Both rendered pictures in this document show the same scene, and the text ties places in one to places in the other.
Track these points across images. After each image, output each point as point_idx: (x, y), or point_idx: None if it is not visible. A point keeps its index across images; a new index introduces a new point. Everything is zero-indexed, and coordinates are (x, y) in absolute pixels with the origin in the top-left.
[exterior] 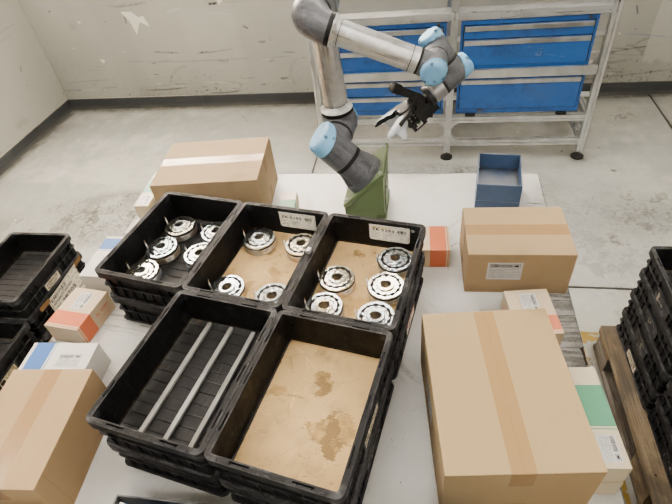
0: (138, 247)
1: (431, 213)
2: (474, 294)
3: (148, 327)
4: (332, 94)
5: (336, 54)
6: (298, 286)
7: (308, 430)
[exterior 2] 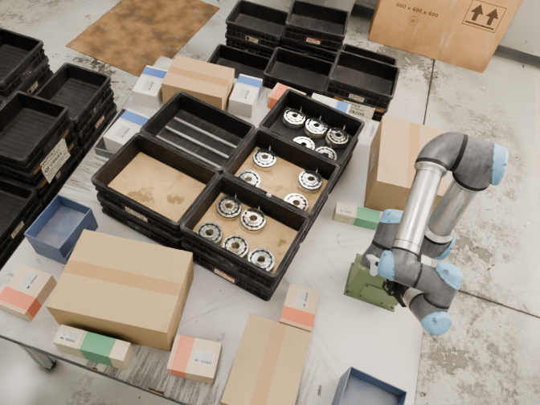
0: (317, 113)
1: (351, 338)
2: (241, 336)
3: None
4: (432, 214)
5: (452, 199)
6: (239, 186)
7: (148, 187)
